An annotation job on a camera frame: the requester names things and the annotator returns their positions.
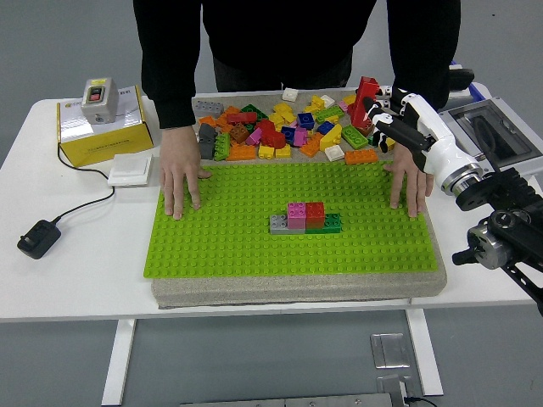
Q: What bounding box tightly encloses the person's left hand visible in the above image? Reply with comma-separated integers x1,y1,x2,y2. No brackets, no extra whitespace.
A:
383,142,436,220

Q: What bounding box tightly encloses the person's right hand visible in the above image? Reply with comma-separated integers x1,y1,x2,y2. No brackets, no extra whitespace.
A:
159,125,212,220

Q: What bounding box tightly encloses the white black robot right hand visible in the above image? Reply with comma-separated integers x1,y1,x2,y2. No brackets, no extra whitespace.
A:
361,84,483,188

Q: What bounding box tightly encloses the green studded baseplate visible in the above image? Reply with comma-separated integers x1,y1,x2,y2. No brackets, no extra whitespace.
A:
143,159,439,280

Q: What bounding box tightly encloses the orange two by four brick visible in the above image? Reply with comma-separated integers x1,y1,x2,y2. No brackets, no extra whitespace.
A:
344,148,379,165
225,145,259,162

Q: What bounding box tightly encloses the grey two by four brick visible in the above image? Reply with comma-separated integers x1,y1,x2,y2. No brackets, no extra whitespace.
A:
195,100,225,119

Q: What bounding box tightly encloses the brown brick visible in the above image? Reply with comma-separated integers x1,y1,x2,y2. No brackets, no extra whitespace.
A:
228,123,251,144

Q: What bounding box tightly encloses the lime green two by four brick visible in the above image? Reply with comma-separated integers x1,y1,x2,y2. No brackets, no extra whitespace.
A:
340,125,369,150

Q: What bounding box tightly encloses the dark green brick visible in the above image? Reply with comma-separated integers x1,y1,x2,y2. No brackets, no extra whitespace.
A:
240,103,269,122
305,210,343,234

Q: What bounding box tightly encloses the yellow curved slope brick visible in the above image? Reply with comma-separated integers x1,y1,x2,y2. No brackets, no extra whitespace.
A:
318,124,344,153

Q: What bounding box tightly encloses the large red brick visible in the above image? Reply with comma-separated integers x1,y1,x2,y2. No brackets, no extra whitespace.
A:
254,119,288,150

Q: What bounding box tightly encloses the pink two by two brick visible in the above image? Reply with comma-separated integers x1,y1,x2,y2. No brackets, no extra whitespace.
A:
287,200,308,230

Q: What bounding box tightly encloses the blue plastic bin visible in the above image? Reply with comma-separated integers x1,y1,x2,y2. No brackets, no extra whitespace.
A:
447,58,489,103

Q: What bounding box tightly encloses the black plug adapter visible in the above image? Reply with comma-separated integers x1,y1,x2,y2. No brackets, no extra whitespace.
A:
447,67,475,91

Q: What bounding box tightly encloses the yellow cardboard box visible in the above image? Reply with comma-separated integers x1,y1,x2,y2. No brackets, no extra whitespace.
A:
56,84,154,167

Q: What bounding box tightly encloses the grey-brown foam mat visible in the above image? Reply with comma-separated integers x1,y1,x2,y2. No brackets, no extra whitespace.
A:
151,88,449,309

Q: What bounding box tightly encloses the black power adapter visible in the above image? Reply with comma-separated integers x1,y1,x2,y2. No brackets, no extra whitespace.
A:
16,219,63,260

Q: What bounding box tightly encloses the person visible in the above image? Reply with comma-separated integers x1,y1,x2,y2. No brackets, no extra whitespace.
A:
132,0,462,131

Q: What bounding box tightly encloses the metal floor plate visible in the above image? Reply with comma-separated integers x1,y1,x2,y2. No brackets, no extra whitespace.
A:
376,375,425,400
370,332,411,370

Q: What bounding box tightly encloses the white table leg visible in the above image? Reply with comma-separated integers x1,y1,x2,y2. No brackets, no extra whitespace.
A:
100,318,137,407
405,311,445,396

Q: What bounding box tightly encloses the white wall switch panel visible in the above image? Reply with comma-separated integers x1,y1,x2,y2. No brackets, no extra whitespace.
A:
107,153,154,187

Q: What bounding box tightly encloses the black power cord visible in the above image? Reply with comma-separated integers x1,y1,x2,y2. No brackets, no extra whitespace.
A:
50,142,116,225

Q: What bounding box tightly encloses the grey electrical enclosure box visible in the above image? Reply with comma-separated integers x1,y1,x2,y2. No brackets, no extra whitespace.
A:
436,96,543,192

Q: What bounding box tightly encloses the grey push-button switch box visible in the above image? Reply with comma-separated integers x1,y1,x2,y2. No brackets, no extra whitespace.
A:
80,77,120,125

